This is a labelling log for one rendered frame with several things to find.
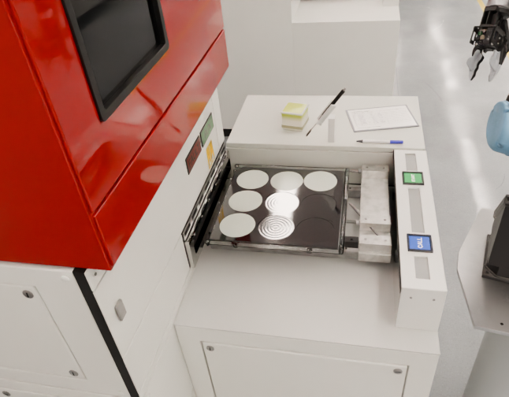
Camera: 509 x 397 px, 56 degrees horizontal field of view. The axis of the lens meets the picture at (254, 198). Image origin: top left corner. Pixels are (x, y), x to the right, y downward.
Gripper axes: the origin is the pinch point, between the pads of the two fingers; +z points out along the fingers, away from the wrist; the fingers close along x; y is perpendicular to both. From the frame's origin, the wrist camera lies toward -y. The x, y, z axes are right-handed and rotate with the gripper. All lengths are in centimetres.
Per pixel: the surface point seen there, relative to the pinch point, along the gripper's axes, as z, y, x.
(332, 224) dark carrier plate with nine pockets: 54, 45, -6
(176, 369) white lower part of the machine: 99, 75, -19
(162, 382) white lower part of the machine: 99, 82, -13
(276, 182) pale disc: 48, 45, -31
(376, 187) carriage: 41.3, 24.9, -9.6
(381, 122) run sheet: 20.5, 15.9, -20.6
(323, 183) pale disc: 44, 37, -20
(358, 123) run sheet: 22.5, 20.6, -25.8
